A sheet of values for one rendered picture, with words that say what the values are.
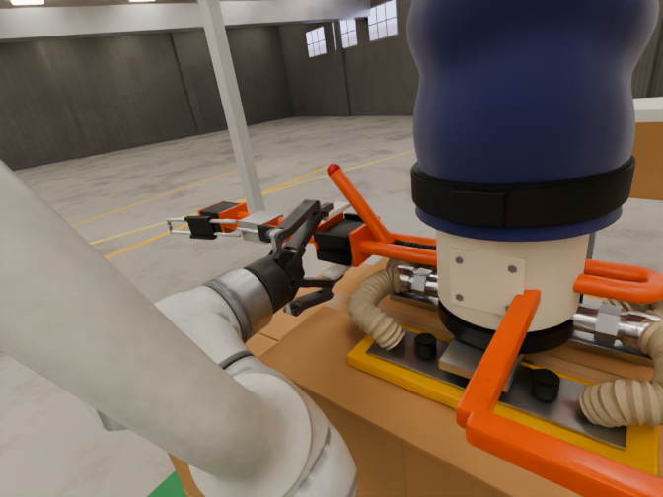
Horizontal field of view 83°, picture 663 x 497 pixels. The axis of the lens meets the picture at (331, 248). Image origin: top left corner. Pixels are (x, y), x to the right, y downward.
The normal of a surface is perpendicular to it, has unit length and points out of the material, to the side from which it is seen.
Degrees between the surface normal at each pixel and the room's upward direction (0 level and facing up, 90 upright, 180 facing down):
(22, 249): 76
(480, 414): 0
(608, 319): 60
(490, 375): 0
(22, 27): 90
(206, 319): 38
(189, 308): 29
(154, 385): 83
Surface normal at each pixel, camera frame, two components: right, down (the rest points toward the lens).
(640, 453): -0.14, -0.90
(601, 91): 0.23, 0.13
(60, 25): 0.54, 0.28
